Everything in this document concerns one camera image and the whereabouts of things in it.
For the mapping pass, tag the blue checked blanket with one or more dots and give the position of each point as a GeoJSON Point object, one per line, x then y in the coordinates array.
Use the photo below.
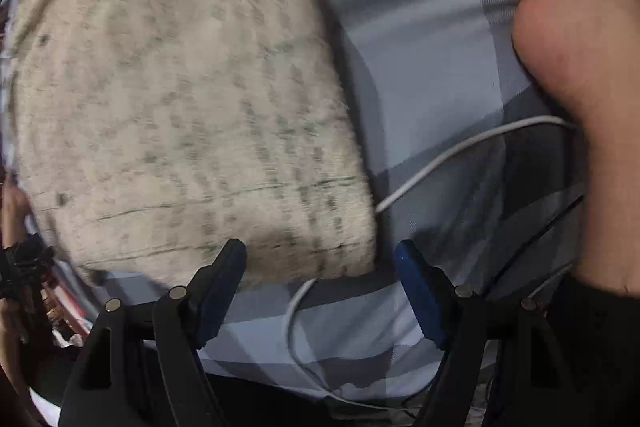
{"type": "Point", "coordinates": [425, 82]}

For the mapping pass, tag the cream plaid button shirt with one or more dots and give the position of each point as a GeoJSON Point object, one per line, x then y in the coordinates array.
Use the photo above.
{"type": "Point", "coordinates": [175, 107]}

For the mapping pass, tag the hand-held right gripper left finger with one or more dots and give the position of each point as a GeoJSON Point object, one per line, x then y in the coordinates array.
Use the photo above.
{"type": "Point", "coordinates": [222, 292]}

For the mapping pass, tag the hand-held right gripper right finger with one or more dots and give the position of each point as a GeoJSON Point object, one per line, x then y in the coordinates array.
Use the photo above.
{"type": "Point", "coordinates": [420, 292]}

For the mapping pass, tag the person's left hand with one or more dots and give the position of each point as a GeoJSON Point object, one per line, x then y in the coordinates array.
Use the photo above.
{"type": "Point", "coordinates": [15, 317]}

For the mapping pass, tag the person's right leg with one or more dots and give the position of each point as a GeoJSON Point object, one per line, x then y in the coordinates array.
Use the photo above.
{"type": "Point", "coordinates": [575, 57]}

